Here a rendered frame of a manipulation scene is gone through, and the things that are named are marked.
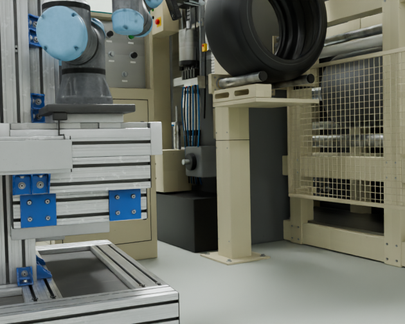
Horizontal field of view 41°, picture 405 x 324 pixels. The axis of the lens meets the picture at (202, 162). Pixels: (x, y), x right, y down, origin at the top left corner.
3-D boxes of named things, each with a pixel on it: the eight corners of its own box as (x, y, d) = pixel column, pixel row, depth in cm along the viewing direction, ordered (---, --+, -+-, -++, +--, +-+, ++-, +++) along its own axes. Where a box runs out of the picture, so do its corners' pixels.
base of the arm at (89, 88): (60, 105, 136) (58, 65, 135) (53, 108, 149) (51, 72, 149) (118, 105, 141) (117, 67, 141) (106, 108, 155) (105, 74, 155)
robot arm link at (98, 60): (110, 72, 151) (109, 24, 150) (98, 65, 137) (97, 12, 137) (69, 73, 151) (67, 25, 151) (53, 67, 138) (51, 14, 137)
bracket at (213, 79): (208, 94, 265) (207, 74, 265) (272, 96, 286) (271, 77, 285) (211, 93, 262) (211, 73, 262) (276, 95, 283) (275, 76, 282)
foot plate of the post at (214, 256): (200, 256, 288) (200, 251, 288) (241, 249, 301) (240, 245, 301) (227, 265, 265) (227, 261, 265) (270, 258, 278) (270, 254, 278)
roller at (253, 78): (216, 88, 265) (216, 79, 265) (224, 88, 267) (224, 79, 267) (259, 80, 235) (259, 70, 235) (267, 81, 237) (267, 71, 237)
